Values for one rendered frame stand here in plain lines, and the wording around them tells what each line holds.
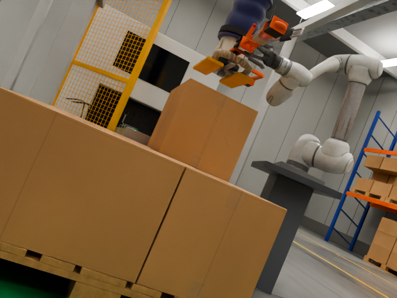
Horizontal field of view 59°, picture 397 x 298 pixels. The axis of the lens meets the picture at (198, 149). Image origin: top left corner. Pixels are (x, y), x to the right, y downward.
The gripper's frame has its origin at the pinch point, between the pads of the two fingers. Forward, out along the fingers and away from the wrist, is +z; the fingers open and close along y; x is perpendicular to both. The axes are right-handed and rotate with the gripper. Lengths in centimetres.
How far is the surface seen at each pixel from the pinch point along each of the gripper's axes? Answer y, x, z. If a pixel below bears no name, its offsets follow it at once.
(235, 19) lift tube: -17.5, 17.7, 7.2
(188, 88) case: 34.5, -4.0, 19.5
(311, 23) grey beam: -187, 288, -154
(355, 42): -480, 782, -533
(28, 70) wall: 13, 914, 312
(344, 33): -482, 778, -482
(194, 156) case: 64, -4, 3
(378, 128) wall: -294, 838, -776
